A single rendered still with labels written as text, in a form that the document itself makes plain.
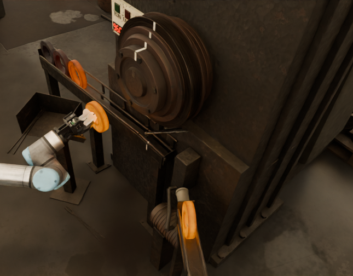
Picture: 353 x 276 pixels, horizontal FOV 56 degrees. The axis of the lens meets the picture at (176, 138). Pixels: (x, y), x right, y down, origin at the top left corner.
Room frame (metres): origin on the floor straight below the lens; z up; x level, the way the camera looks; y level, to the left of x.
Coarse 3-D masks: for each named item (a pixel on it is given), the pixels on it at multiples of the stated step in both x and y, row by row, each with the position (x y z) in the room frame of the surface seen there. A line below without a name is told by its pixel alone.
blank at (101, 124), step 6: (90, 102) 1.16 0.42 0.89; (96, 102) 1.16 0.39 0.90; (90, 108) 1.15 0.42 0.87; (96, 108) 1.12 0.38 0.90; (102, 108) 1.13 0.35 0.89; (96, 114) 1.12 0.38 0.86; (102, 114) 1.11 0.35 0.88; (96, 120) 1.15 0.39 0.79; (102, 120) 1.09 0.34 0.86; (96, 126) 1.12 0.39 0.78; (102, 126) 1.09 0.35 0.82; (108, 126) 1.11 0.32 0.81
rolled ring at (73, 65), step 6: (72, 60) 1.66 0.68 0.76; (72, 66) 1.67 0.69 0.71; (78, 66) 1.61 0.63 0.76; (72, 72) 1.68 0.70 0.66; (78, 72) 1.59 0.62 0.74; (84, 72) 1.60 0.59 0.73; (72, 78) 1.67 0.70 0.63; (78, 78) 1.68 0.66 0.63; (84, 78) 1.58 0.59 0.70; (78, 84) 1.62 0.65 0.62; (84, 84) 1.58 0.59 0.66
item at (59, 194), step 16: (32, 96) 1.34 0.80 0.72; (48, 96) 1.37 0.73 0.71; (32, 112) 1.31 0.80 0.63; (48, 112) 1.37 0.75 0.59; (64, 112) 1.36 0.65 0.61; (80, 112) 1.33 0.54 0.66; (32, 128) 1.23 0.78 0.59; (48, 128) 1.24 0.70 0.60; (64, 144) 1.25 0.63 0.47; (64, 160) 1.23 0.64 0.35; (64, 192) 1.23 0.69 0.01; (80, 192) 1.25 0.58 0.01
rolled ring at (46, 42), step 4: (44, 40) 1.90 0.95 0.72; (40, 44) 1.92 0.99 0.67; (44, 44) 1.88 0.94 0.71; (48, 44) 1.86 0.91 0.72; (44, 48) 1.92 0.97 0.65; (48, 48) 1.84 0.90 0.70; (52, 48) 1.85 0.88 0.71; (44, 52) 1.92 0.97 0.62; (52, 52) 1.83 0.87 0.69; (44, 56) 1.91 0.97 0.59; (48, 56) 1.91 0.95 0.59; (52, 56) 1.82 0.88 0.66; (48, 60) 1.89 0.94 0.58; (52, 60) 1.83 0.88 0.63
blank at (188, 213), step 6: (186, 204) 0.77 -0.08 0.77; (192, 204) 0.77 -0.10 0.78; (186, 210) 0.74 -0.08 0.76; (192, 210) 0.74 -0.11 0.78; (186, 216) 0.73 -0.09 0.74; (192, 216) 0.71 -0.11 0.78; (186, 222) 0.74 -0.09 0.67; (192, 222) 0.69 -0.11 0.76; (186, 228) 0.70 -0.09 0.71; (192, 228) 0.68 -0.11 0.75; (186, 234) 0.68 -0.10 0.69; (192, 234) 0.67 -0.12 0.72
